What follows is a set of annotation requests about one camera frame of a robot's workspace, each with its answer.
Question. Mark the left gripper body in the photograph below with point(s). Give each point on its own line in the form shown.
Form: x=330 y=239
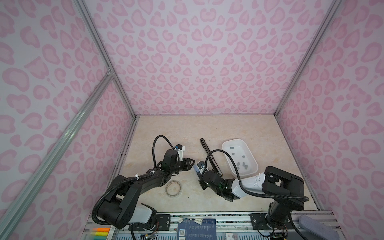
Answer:
x=180 y=166

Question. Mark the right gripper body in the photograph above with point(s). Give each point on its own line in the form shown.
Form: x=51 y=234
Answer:
x=204 y=184

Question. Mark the black stapler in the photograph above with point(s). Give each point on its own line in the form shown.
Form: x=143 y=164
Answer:
x=212 y=160

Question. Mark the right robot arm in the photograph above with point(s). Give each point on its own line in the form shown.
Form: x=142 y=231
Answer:
x=285 y=189

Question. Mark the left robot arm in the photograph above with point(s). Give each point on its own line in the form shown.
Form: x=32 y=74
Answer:
x=119 y=206

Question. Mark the clear tape roll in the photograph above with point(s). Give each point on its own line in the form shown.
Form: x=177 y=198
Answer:
x=173 y=188

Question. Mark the white plastic tray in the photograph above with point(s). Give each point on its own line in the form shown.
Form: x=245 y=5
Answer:
x=241 y=154

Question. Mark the highlighter marker set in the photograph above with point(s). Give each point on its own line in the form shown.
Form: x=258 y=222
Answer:
x=104 y=233

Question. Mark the grey cloth pad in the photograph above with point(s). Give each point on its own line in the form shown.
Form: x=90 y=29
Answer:
x=318 y=229

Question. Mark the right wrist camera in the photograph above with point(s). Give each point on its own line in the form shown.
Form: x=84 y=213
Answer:
x=201 y=168

